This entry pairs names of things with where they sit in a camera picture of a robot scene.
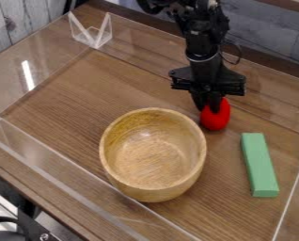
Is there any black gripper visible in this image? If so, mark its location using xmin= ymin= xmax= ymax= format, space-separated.
xmin=168 ymin=56 xmax=246 ymax=113

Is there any red strawberry toy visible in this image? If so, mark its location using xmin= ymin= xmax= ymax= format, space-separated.
xmin=200 ymin=98 xmax=231 ymax=131

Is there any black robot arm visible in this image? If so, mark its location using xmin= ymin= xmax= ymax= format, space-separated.
xmin=136 ymin=0 xmax=246 ymax=113

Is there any wooden bowl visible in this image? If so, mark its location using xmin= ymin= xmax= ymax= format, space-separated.
xmin=99 ymin=107 xmax=207 ymax=202

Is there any green rectangular block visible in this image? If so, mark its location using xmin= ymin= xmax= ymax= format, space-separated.
xmin=242 ymin=133 xmax=280 ymax=198

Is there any clear acrylic tray enclosure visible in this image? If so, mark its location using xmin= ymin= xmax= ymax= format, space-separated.
xmin=0 ymin=17 xmax=299 ymax=241

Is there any black clamp mount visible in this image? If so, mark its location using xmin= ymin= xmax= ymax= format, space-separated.
xmin=17 ymin=210 xmax=60 ymax=241

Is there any black cable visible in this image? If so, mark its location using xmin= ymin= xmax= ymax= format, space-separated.
xmin=0 ymin=216 xmax=20 ymax=233

